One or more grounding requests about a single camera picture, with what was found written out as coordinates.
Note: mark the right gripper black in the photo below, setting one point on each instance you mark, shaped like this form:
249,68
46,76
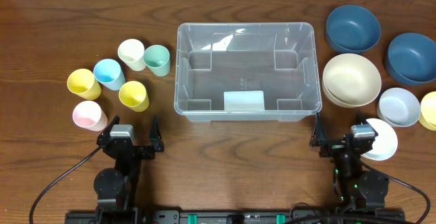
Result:
339,146

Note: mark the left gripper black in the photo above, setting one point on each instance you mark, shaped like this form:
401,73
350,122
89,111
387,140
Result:
135,150

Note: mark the beige large bowl bottom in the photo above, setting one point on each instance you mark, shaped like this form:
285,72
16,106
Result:
334,99

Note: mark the beige large bowl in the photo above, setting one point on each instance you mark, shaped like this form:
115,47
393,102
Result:
352,79
334,99

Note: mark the beige large bowl top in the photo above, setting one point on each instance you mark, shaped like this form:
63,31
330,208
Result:
352,79

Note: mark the white small bowl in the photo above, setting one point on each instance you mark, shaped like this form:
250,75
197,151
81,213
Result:
385,144

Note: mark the light grey small bowl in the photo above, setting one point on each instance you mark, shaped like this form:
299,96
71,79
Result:
398,107

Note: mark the yellow small bowl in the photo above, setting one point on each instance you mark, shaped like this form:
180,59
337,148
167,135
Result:
428,110

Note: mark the dark blue bowl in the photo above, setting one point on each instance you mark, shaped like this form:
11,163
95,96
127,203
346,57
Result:
410,59
352,29

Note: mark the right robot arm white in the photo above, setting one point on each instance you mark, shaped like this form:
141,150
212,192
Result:
361,190

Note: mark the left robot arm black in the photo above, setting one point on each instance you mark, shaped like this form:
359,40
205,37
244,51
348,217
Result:
116,186

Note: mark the yellow cup near bin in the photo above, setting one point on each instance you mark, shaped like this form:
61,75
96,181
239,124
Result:
133,94

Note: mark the pink plastic cup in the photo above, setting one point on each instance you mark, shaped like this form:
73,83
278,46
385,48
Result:
89,115

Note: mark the blue plastic cup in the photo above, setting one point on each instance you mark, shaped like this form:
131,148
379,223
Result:
109,73

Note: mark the yellow cup far left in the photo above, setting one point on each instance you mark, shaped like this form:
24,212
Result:
82,82

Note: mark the green plastic cup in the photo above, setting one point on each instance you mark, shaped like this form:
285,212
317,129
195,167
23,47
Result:
157,59

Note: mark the cream plastic cup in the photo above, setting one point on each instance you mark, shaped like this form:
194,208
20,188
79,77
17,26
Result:
131,52

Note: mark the clear plastic storage bin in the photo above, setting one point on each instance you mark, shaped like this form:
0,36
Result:
277,58

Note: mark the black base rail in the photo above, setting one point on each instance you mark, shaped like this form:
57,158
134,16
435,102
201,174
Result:
297,214

